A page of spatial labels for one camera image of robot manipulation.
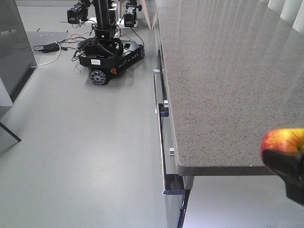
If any black mobile robot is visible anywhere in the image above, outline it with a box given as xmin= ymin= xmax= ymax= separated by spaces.
xmin=67 ymin=0 xmax=145 ymax=86

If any grey panel cabinet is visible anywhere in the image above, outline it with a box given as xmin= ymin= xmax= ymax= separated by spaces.
xmin=0 ymin=0 xmax=36 ymax=154

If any black power adapter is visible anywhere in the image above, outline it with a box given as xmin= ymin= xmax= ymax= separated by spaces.
xmin=33 ymin=42 xmax=60 ymax=53

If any white sheer curtain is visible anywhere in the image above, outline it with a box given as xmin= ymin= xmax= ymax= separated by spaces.
xmin=261 ymin=0 xmax=304 ymax=35

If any red yellow apple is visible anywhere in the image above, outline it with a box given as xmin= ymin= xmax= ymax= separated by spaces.
xmin=260 ymin=128 xmax=304 ymax=162

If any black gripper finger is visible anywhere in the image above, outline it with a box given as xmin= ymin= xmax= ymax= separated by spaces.
xmin=262 ymin=149 xmax=304 ymax=205

